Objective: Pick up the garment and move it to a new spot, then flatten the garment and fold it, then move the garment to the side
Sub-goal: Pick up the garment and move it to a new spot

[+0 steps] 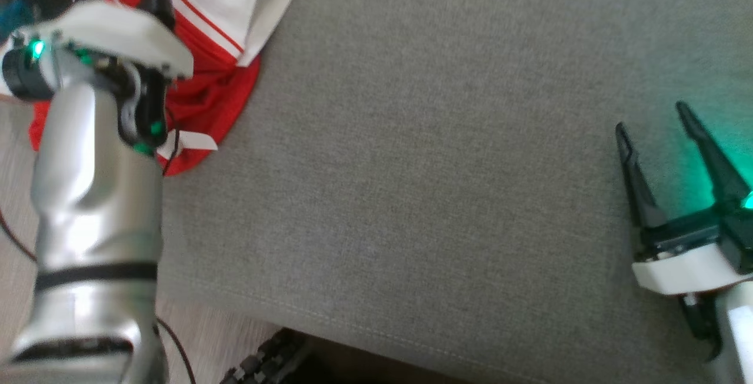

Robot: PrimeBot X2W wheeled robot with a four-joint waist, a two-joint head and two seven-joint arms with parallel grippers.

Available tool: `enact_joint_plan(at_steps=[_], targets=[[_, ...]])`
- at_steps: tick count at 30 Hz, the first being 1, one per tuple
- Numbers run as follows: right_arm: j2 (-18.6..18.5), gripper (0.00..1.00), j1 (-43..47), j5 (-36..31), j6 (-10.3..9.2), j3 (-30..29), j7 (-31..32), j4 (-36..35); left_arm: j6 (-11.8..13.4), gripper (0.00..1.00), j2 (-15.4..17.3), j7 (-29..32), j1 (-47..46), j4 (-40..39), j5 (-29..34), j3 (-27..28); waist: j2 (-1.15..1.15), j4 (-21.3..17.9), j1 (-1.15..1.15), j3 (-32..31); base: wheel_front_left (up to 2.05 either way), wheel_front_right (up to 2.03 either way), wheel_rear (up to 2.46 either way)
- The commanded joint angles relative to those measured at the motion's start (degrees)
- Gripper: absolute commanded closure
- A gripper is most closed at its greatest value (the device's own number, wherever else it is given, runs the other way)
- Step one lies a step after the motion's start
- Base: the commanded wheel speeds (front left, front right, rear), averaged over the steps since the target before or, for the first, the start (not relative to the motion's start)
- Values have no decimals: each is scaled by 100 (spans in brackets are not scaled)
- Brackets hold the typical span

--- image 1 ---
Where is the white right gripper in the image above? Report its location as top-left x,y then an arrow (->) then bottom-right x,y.
615,101 -> 753,296

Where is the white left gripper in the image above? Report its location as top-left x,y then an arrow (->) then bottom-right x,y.
12,0 -> 195,156

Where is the red jersey with white sleeves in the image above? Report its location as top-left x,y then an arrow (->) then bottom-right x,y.
28,0 -> 304,177

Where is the grey fabric sofa seat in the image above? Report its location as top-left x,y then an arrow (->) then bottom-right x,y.
154,0 -> 753,384

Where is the black treaded wheel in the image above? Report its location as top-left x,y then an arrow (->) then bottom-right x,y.
221,328 -> 314,384

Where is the blue cable plug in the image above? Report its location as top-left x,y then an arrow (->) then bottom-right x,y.
0,1 -> 35,31

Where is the thin black cable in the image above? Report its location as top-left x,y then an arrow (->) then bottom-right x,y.
154,316 -> 198,384

